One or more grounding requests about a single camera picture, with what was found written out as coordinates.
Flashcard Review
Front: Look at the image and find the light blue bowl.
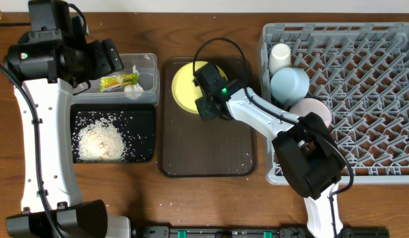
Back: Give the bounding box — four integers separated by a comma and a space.
270, 67, 310, 107

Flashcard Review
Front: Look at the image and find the white pink bowl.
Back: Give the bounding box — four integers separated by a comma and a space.
289, 98, 332, 128

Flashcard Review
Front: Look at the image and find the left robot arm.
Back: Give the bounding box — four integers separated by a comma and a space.
0, 30, 132, 237

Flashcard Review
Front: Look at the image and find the yellow plate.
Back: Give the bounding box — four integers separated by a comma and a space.
171, 60, 229, 115

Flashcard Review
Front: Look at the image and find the white tissue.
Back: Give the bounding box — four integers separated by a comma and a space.
124, 65, 144, 100

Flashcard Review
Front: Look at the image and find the green snack wrapper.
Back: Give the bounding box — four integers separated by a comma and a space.
99, 73, 139, 93

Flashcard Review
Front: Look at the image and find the brown serving tray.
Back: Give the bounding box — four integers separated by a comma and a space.
159, 57, 258, 178

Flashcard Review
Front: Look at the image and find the grey dishwasher rack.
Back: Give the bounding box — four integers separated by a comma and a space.
258, 22, 409, 184

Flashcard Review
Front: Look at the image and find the pile of rice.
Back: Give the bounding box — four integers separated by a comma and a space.
77, 118, 126, 162

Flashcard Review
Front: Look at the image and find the cream plastic cup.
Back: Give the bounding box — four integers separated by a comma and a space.
268, 43, 291, 74

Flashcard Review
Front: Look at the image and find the clear plastic bin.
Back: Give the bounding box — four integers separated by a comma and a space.
72, 53, 160, 106

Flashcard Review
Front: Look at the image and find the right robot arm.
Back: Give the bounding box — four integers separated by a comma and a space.
193, 79, 346, 237

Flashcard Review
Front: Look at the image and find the black tray bin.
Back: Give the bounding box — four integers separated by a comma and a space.
70, 104, 156, 163

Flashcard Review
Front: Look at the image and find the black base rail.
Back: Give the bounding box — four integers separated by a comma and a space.
137, 226, 390, 238

